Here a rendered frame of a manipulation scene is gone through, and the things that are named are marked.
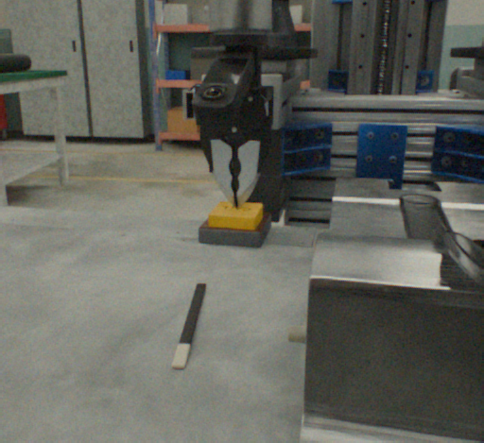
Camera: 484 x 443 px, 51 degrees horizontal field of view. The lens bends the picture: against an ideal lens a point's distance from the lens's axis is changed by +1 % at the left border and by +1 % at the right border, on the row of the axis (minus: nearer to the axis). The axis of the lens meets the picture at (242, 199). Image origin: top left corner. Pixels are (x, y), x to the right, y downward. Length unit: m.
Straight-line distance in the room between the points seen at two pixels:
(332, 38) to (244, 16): 0.59
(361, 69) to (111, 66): 5.00
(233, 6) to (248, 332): 0.36
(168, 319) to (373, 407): 0.25
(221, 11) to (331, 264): 0.42
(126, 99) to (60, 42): 0.94
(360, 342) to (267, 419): 0.13
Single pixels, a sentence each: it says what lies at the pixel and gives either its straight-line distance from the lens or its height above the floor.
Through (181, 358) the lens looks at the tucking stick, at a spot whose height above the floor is 0.80.
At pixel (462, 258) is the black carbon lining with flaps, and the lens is 0.25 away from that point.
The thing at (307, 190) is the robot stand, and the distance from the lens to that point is 1.01.
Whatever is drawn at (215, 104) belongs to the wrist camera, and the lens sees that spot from 0.53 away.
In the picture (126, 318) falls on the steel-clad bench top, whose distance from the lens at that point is 0.47.
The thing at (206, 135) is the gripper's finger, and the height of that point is 0.93.
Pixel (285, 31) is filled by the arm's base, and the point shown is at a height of 1.07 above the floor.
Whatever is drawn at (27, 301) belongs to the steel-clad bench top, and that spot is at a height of 0.80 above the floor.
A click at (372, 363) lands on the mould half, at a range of 0.24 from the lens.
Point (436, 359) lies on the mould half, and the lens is 0.24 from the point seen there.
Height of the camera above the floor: 1.03
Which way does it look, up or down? 16 degrees down
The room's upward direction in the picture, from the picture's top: straight up
